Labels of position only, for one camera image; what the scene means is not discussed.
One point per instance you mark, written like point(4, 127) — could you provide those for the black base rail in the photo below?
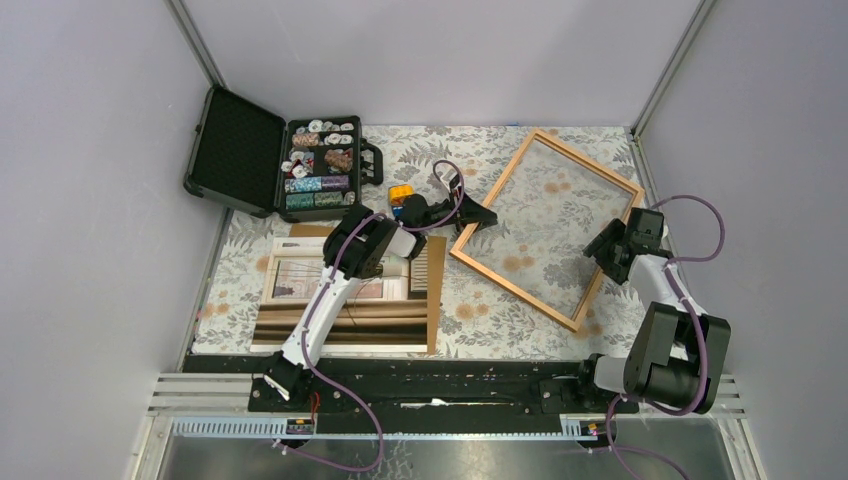
point(362, 397)

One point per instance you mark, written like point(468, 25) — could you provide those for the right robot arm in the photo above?
point(677, 357)

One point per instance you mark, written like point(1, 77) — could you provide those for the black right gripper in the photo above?
point(612, 233)

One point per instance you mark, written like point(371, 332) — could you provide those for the black poker chip case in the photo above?
point(243, 153)

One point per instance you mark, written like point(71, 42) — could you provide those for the photo print of window plant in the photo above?
point(386, 314)

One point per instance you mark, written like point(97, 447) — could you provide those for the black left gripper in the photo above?
point(472, 213)

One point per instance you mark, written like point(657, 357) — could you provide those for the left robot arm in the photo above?
point(352, 254)

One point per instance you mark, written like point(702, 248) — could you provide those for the brown cardboard backing board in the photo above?
point(436, 249)

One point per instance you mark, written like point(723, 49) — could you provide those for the cyan poker chip stack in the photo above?
point(303, 185)

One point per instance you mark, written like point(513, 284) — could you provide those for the green poker chip stack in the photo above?
point(300, 201)

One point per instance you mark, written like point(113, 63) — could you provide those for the wooden picture frame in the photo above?
point(503, 278)

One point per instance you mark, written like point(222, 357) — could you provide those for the floral patterned table mat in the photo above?
point(477, 319)

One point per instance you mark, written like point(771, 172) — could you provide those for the purple poker chip stack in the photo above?
point(335, 182)

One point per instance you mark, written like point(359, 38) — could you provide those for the yellow and blue toy block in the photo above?
point(397, 196)

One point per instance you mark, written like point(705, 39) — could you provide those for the orange poker chip roll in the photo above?
point(339, 161)

